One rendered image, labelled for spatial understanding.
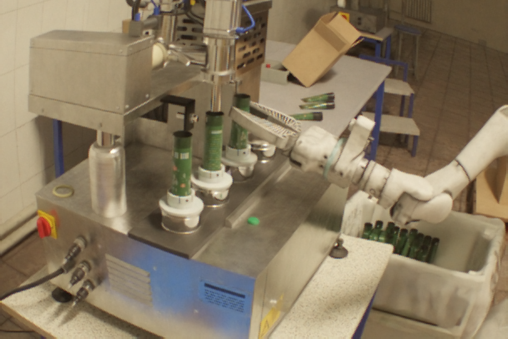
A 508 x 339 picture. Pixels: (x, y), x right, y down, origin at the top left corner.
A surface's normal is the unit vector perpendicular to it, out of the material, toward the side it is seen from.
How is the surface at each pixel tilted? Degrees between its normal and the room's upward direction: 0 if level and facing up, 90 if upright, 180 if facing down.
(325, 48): 90
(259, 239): 0
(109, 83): 90
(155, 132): 90
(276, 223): 0
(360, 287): 0
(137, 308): 90
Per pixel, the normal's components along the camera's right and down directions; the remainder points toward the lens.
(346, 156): -0.18, -0.14
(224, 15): -0.39, 0.33
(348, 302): 0.07, -0.91
